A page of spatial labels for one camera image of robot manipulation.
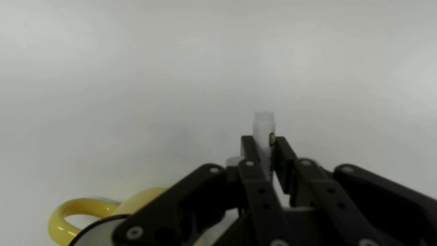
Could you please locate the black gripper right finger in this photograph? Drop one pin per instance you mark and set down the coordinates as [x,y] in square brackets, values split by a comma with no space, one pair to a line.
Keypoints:
[362,207]

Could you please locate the white marker with blue cap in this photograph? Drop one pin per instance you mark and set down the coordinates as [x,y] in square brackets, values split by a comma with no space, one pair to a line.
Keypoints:
[258,146]

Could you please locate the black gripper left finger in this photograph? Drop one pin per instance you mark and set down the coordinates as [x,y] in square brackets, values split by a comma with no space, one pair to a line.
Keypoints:
[196,202]

